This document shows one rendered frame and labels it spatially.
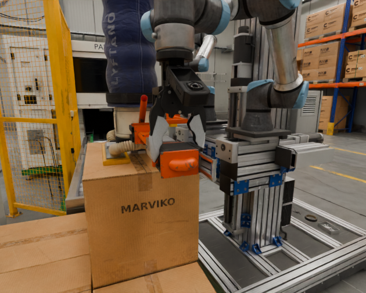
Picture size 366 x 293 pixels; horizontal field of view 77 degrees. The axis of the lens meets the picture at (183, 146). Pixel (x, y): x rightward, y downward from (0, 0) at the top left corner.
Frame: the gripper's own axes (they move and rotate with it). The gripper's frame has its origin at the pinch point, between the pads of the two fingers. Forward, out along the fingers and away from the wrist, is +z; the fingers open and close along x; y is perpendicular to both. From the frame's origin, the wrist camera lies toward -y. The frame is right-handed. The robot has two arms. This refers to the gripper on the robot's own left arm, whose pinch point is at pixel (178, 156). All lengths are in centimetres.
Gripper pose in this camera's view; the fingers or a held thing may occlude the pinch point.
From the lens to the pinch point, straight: 46.5
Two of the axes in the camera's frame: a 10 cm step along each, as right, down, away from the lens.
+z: 0.0, 9.8, 2.1
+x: -9.4, 0.7, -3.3
